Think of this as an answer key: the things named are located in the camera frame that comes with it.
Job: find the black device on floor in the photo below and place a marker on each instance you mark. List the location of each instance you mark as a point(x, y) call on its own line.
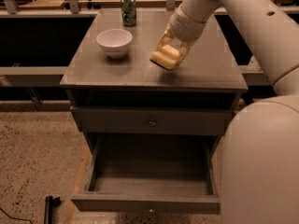
point(50, 203)

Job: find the white ceramic bowl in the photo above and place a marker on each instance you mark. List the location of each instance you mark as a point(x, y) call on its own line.
point(115, 43)

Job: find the yellow sponge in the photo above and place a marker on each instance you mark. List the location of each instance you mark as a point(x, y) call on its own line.
point(166, 57)

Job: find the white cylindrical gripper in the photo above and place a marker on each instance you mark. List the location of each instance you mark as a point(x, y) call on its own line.
point(186, 26)

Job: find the closed grey upper drawer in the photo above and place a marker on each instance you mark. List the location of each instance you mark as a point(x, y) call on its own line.
point(159, 121)

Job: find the grey wooden drawer cabinet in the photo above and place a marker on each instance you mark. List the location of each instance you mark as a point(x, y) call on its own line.
point(209, 78)

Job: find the grey metal railing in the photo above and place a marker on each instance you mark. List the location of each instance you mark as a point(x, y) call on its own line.
point(49, 75)

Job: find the green soda can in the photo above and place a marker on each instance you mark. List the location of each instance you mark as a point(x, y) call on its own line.
point(128, 12)

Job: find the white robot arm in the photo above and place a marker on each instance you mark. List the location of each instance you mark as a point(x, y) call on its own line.
point(260, 159)

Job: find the open grey middle drawer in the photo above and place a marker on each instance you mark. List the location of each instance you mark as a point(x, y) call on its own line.
point(151, 173)

